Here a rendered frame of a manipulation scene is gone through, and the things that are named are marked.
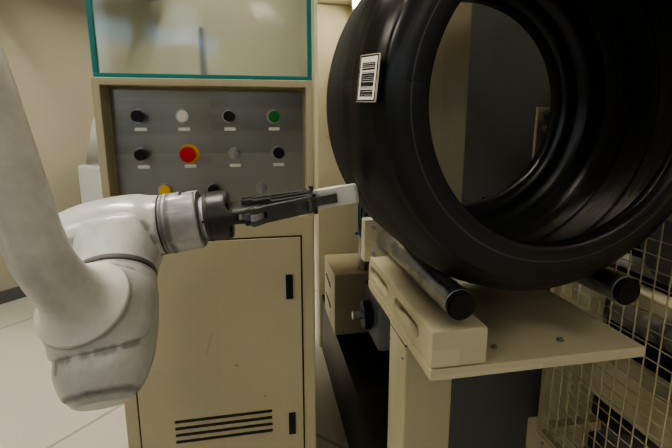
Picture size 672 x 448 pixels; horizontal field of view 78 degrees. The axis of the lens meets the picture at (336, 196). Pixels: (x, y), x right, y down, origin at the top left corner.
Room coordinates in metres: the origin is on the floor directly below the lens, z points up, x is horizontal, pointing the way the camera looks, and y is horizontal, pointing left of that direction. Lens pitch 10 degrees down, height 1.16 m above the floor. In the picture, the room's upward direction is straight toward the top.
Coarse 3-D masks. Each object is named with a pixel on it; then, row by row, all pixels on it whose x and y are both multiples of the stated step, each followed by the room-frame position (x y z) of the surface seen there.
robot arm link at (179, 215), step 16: (176, 192) 0.60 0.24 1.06; (192, 192) 0.60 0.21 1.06; (160, 208) 0.57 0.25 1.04; (176, 208) 0.57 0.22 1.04; (192, 208) 0.57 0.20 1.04; (160, 224) 0.56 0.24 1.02; (176, 224) 0.56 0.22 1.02; (192, 224) 0.57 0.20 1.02; (176, 240) 0.56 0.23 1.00; (192, 240) 0.57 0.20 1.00
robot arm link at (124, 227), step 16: (80, 208) 0.56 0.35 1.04; (96, 208) 0.56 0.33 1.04; (112, 208) 0.56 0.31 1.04; (128, 208) 0.56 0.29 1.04; (144, 208) 0.57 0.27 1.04; (64, 224) 0.54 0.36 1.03; (80, 224) 0.54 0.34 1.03; (96, 224) 0.54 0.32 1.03; (112, 224) 0.54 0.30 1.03; (128, 224) 0.54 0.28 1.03; (144, 224) 0.55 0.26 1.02; (80, 240) 0.52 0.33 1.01; (96, 240) 0.52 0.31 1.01; (112, 240) 0.52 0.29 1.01; (128, 240) 0.53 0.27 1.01; (144, 240) 0.54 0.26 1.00; (160, 240) 0.56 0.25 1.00; (80, 256) 0.51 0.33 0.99; (96, 256) 0.50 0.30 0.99; (112, 256) 0.50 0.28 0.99; (128, 256) 0.51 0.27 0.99; (144, 256) 0.53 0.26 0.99; (160, 256) 0.57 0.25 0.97
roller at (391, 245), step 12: (384, 240) 0.87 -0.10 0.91; (396, 240) 0.82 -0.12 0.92; (396, 252) 0.79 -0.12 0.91; (408, 252) 0.75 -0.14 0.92; (408, 264) 0.72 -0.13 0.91; (420, 264) 0.69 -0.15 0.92; (420, 276) 0.66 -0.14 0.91; (432, 276) 0.63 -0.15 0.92; (444, 276) 0.62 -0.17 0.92; (432, 288) 0.61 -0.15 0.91; (444, 288) 0.59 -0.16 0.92; (456, 288) 0.57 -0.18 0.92; (444, 300) 0.57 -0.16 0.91; (456, 300) 0.56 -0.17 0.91; (468, 300) 0.56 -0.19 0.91; (456, 312) 0.56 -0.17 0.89; (468, 312) 0.56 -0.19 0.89
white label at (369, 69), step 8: (368, 56) 0.55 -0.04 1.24; (376, 56) 0.54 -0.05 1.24; (360, 64) 0.56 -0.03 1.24; (368, 64) 0.55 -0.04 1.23; (376, 64) 0.54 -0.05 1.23; (360, 72) 0.56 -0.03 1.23; (368, 72) 0.55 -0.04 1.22; (376, 72) 0.53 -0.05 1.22; (360, 80) 0.56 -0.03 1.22; (368, 80) 0.55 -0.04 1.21; (376, 80) 0.53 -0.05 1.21; (360, 88) 0.56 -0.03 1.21; (368, 88) 0.54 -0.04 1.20; (376, 88) 0.53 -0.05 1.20; (360, 96) 0.56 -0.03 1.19; (368, 96) 0.54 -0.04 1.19; (376, 96) 0.53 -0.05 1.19
